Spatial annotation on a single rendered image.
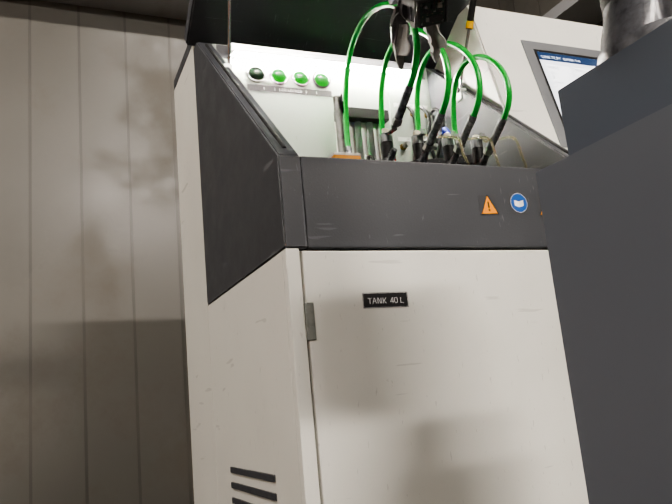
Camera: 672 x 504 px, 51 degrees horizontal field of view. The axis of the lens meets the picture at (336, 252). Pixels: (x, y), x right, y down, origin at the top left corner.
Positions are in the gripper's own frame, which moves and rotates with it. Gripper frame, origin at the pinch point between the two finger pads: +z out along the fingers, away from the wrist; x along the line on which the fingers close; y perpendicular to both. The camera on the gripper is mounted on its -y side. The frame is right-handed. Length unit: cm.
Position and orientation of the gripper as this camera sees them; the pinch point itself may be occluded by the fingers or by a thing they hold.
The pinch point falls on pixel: (416, 59)
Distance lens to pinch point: 150.7
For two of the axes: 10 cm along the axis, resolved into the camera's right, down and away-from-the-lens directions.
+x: 9.3, -2.6, 2.4
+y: 3.4, 4.8, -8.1
